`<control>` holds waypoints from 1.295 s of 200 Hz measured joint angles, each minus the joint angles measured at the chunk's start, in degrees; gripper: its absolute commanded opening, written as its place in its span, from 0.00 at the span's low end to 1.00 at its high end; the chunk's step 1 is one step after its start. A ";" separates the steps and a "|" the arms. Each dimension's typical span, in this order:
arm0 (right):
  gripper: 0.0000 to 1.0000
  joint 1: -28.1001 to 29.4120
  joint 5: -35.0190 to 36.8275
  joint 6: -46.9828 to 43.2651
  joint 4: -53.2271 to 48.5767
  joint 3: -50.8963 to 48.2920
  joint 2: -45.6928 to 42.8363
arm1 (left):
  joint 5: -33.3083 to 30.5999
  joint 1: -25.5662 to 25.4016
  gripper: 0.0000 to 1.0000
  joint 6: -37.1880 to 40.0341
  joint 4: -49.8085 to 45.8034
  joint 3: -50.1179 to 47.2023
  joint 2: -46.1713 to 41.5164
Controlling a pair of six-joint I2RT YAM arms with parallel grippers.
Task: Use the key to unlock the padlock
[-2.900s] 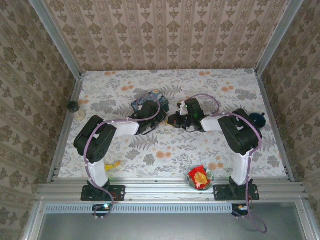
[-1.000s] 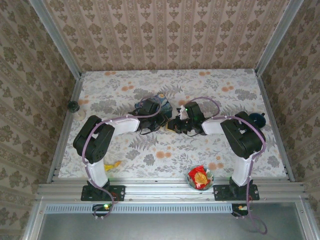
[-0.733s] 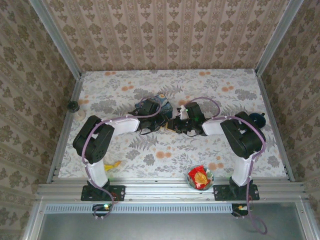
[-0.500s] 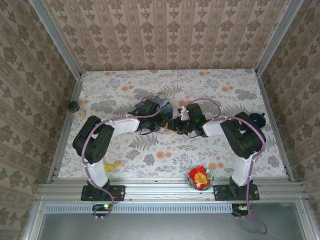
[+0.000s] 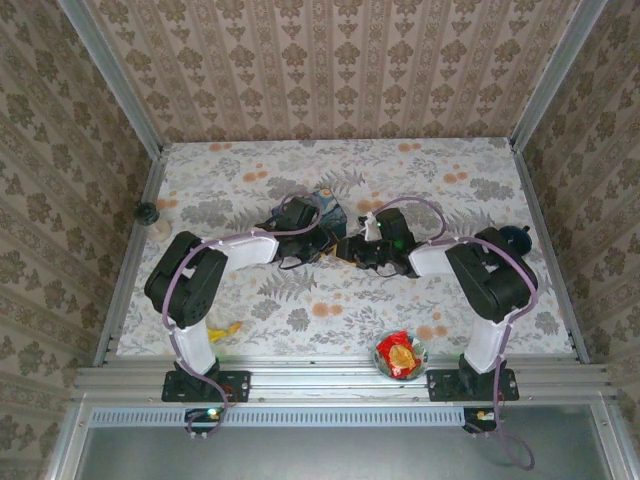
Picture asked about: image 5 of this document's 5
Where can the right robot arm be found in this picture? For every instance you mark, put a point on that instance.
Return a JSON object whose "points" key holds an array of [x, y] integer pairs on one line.
{"points": [[495, 290]]}

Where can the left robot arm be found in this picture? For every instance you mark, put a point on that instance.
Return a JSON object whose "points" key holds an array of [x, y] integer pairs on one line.
{"points": [[187, 290]]}

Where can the floral tablecloth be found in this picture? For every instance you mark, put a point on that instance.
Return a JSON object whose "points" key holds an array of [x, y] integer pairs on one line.
{"points": [[350, 310]]}

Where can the red snack packet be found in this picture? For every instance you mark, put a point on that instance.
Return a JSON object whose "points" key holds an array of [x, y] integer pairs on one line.
{"points": [[397, 352]]}

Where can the patterned bowl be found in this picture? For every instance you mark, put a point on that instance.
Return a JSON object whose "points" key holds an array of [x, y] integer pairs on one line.
{"points": [[425, 352]]}

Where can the yellow banana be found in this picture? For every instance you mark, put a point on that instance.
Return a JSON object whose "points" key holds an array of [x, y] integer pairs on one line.
{"points": [[222, 332]]}

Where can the aluminium base beam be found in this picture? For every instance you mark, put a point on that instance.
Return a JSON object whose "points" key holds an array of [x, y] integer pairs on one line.
{"points": [[325, 382]]}

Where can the dark blue mug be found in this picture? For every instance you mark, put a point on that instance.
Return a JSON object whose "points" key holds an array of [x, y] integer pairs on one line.
{"points": [[517, 237]]}

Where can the small beige round object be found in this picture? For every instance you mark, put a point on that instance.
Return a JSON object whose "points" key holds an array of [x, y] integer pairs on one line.
{"points": [[162, 231]]}

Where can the small black ball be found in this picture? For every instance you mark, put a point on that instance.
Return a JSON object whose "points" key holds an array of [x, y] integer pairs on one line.
{"points": [[147, 212]]}

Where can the small circuit board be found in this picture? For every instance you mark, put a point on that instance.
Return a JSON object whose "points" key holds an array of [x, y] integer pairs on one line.
{"points": [[480, 420], [205, 417]]}

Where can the grey metal panel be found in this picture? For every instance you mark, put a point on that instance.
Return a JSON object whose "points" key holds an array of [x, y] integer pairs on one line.
{"points": [[325, 455]]}

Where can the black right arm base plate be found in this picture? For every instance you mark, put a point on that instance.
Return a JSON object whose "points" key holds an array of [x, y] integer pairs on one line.
{"points": [[440, 387]]}

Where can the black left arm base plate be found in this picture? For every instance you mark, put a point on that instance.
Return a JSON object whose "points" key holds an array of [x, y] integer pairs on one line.
{"points": [[235, 386]]}

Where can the aluminium side rail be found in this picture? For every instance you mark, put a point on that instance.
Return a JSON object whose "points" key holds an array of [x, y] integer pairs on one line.
{"points": [[550, 250], [132, 260]]}

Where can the aluminium corner post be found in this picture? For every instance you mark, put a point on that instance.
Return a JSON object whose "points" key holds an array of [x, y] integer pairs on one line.
{"points": [[115, 80], [555, 75]]}

